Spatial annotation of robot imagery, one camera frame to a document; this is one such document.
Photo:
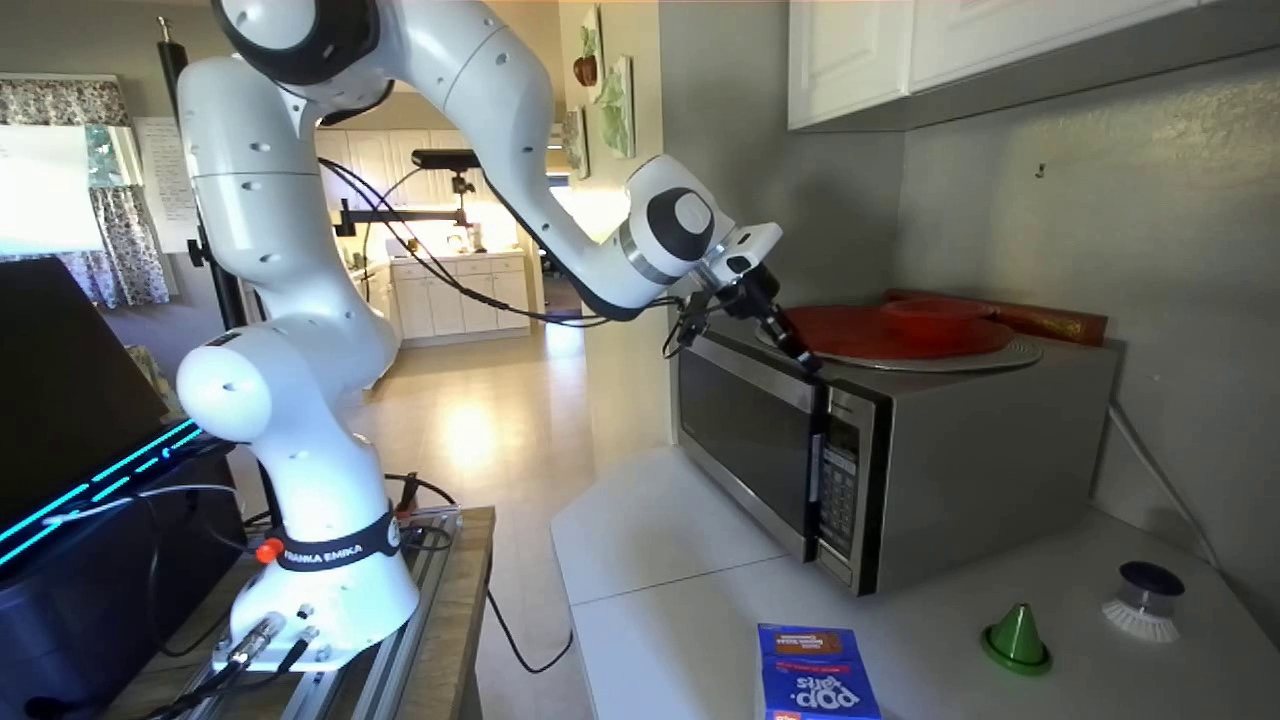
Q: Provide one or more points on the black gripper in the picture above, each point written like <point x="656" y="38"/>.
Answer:
<point x="753" y="298"/>

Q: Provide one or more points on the green cone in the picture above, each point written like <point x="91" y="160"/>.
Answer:
<point x="1016" y="645"/>

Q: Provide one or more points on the white dish brush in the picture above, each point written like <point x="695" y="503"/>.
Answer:
<point x="1144" y="603"/>

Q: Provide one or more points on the patterned curtain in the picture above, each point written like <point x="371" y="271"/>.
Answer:
<point x="74" y="189"/>

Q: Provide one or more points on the red round plate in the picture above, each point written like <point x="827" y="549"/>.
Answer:
<point x="914" y="319"/>

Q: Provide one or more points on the blue snack box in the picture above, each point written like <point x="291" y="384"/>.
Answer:
<point x="813" y="675"/>

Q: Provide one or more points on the black monitor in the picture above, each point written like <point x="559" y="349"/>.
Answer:
<point x="77" y="418"/>

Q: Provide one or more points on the white upper cabinets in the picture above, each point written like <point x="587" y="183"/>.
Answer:
<point x="928" y="62"/>

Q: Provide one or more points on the wooden rolling pin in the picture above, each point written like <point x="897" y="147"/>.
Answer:
<point x="1046" y="321"/>

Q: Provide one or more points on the stainless steel microwave oven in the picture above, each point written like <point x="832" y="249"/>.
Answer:
<point x="895" y="479"/>

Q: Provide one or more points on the round woven placemat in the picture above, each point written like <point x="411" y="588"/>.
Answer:
<point x="868" y="342"/>

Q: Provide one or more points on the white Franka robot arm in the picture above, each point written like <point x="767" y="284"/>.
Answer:
<point x="291" y="382"/>

